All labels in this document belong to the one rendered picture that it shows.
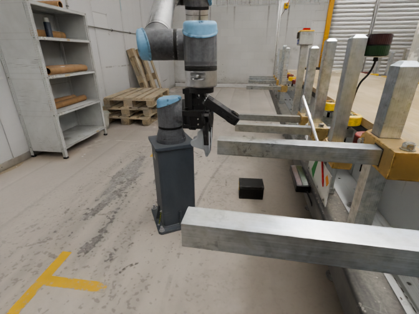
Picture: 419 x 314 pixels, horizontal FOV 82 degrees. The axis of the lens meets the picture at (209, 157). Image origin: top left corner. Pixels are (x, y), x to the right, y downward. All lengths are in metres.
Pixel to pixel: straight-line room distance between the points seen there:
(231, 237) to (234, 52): 8.47
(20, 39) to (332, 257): 3.05
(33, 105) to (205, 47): 2.67
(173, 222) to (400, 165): 1.45
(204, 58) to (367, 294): 0.62
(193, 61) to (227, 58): 8.00
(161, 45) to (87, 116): 3.22
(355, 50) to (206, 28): 0.38
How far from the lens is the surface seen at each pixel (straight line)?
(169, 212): 1.68
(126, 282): 1.51
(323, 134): 0.98
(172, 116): 1.46
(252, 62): 8.66
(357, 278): 0.62
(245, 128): 0.98
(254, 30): 8.67
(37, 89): 3.10
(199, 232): 0.25
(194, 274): 1.48
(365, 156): 0.51
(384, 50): 0.78
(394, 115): 0.54
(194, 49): 0.67
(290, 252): 0.26
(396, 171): 0.50
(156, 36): 0.81
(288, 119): 1.23
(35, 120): 3.24
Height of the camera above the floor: 1.12
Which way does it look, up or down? 23 degrees down
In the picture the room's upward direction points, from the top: straight up
